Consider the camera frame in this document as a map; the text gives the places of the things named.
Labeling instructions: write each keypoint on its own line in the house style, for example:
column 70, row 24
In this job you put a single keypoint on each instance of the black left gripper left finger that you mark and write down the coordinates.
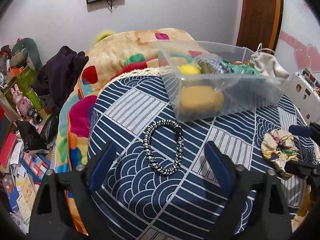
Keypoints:
column 51, row 217

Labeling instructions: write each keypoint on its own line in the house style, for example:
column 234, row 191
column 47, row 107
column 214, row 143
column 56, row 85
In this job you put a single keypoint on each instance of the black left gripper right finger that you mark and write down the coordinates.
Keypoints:
column 269, row 218

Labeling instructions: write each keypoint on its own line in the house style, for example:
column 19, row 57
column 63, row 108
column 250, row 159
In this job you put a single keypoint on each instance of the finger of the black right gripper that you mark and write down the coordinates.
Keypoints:
column 309, row 172
column 311, row 131

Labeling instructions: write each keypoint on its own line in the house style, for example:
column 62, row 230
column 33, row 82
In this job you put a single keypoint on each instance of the floral fabric scrunchie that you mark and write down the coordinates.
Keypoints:
column 278, row 147

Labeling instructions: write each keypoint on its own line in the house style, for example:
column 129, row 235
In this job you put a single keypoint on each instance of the green knitted sock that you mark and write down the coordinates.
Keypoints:
column 239, row 68

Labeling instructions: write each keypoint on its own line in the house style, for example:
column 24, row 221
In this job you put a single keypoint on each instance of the yellow felt doll ball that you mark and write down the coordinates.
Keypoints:
column 189, row 69

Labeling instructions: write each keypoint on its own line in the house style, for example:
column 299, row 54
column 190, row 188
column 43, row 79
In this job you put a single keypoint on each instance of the white suitcase with stickers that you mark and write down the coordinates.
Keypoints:
column 303, row 91

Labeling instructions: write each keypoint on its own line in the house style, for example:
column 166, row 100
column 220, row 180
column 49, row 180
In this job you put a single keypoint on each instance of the blue colourful block box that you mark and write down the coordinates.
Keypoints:
column 35, row 165

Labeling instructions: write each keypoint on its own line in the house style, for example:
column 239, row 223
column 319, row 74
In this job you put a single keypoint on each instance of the pink heart ornament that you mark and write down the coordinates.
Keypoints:
column 307, row 57

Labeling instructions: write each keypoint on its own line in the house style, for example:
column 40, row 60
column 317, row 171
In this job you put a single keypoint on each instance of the black plastic bag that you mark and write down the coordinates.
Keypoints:
column 35, row 142

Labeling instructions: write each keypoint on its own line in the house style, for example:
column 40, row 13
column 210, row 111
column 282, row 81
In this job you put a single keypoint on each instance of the red flat box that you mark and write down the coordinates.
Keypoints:
column 7, row 149

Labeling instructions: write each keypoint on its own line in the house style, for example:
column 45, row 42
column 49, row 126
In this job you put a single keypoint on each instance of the blue white patterned tablecloth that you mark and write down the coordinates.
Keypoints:
column 200, row 167

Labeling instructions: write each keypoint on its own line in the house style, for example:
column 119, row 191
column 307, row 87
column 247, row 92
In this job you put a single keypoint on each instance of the pink rabbit figure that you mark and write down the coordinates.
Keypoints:
column 23, row 104

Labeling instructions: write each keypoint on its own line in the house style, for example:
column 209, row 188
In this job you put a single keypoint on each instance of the clear plastic storage box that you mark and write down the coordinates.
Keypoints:
column 242, row 92

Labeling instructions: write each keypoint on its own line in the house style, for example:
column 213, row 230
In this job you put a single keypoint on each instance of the tan round sponge cushion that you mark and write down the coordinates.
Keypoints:
column 200, row 100

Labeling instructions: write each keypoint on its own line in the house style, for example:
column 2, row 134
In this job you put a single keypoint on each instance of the silver grey knitted item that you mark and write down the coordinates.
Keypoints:
column 209, row 66

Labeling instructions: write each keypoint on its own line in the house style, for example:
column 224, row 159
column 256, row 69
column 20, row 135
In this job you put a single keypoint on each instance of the dark purple garment pile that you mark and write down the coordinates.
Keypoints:
column 56, row 79

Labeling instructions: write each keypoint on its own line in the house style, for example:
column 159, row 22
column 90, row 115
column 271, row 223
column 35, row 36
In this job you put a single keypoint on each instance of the brown wooden door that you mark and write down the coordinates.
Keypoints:
column 260, row 23

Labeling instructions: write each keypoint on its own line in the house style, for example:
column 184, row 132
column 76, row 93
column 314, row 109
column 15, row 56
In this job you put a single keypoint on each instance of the green cardboard box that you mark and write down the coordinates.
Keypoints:
column 24, row 77

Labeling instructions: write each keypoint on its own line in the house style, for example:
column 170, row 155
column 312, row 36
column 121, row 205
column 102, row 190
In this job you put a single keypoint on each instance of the colourful beige fleece blanket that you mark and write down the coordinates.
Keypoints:
column 130, row 52

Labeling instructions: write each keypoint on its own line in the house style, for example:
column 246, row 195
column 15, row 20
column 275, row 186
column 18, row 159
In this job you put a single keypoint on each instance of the grey green plush dinosaur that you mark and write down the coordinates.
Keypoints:
column 26, row 52

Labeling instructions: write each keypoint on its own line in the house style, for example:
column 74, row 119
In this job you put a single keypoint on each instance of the yellow plush toy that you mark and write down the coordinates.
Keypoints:
column 103, row 35

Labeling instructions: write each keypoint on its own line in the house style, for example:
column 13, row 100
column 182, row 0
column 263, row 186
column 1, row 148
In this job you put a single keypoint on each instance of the white drawstring pouch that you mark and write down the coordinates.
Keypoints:
column 265, row 63

